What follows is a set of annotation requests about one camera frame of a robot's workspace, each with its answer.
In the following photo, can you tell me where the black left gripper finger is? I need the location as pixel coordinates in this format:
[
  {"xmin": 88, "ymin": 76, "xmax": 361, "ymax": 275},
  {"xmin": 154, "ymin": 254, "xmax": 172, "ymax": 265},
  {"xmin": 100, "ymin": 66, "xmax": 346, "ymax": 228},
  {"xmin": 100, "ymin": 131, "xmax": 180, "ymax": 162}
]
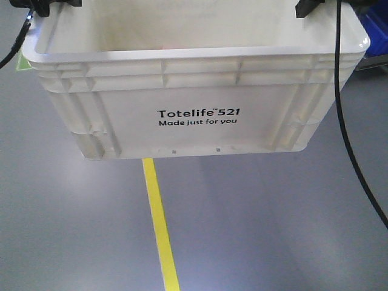
[{"xmin": 9, "ymin": 0, "xmax": 82, "ymax": 17}]

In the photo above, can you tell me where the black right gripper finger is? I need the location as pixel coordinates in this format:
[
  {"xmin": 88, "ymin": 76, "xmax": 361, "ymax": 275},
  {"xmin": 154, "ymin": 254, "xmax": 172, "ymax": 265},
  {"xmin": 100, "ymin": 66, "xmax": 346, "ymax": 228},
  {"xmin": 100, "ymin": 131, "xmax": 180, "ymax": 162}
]
[{"xmin": 295, "ymin": 0, "xmax": 325, "ymax": 19}]

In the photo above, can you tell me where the white plastic tote box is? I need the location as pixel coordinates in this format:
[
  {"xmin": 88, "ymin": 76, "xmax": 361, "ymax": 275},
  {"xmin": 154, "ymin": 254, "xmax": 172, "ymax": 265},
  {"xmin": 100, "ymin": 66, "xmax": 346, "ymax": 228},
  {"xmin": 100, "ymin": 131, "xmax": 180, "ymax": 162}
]
[{"xmin": 22, "ymin": 1, "xmax": 370, "ymax": 160}]

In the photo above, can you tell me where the blue plastic bin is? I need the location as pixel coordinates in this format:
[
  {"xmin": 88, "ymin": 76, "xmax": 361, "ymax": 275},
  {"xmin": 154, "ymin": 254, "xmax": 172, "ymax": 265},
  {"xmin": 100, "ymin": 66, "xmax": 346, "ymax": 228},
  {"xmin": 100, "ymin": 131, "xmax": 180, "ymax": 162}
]
[{"xmin": 360, "ymin": 1, "xmax": 387, "ymax": 57}]

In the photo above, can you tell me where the yellow floor tape line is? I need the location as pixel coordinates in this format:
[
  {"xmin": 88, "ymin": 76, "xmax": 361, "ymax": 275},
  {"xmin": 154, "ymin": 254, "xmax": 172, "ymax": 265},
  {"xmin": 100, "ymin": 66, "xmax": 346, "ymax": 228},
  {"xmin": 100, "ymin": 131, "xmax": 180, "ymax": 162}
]
[{"xmin": 142, "ymin": 158, "xmax": 181, "ymax": 290}]

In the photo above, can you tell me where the black cable left side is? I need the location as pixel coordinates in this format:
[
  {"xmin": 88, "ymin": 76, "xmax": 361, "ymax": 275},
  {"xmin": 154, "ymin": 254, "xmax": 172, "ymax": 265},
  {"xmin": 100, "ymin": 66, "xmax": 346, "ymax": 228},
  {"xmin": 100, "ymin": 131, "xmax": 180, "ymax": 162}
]
[{"xmin": 0, "ymin": 8, "xmax": 35, "ymax": 70}]

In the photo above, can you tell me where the black cable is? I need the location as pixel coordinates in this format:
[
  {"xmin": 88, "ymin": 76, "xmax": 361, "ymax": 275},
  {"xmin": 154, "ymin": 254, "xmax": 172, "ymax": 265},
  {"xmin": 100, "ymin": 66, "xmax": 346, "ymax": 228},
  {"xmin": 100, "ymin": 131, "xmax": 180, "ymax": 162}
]
[
  {"xmin": 333, "ymin": 0, "xmax": 388, "ymax": 230},
  {"xmin": 0, "ymin": 8, "xmax": 35, "ymax": 70}
]

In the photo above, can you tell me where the grey metal shelf frame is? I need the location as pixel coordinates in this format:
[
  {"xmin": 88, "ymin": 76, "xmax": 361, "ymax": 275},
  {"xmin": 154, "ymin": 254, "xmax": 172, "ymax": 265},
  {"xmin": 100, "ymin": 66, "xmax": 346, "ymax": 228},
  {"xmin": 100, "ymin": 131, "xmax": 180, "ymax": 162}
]
[{"xmin": 355, "ymin": 54, "xmax": 388, "ymax": 71}]

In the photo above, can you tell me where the black cable right side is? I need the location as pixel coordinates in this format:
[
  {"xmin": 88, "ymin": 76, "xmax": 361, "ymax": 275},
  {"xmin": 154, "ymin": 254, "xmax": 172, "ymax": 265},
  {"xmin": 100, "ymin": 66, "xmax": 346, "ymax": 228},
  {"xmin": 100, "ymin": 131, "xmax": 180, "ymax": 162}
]
[{"xmin": 333, "ymin": 0, "xmax": 388, "ymax": 230}]

